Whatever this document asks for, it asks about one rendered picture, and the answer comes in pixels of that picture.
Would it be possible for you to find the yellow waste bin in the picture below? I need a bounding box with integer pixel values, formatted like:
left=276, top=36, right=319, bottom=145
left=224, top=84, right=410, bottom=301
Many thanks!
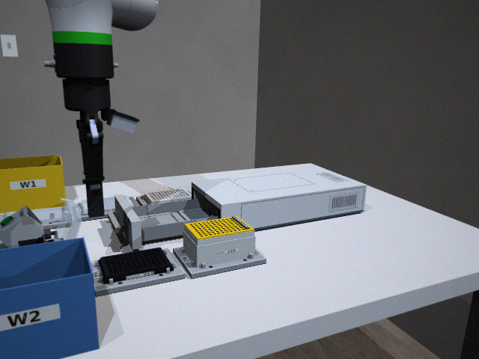
left=0, top=155, right=66, bottom=213

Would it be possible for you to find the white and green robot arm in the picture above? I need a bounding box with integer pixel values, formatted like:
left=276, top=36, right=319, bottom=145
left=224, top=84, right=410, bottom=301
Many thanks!
left=44, top=0, right=159, bottom=134

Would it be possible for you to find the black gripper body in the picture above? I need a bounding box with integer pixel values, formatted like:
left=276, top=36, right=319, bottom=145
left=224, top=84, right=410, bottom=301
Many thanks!
left=62, top=79, right=111, bottom=142

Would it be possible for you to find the blue waste bin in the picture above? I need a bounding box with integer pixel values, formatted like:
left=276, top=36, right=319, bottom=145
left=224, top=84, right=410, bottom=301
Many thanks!
left=0, top=237, right=99, bottom=359

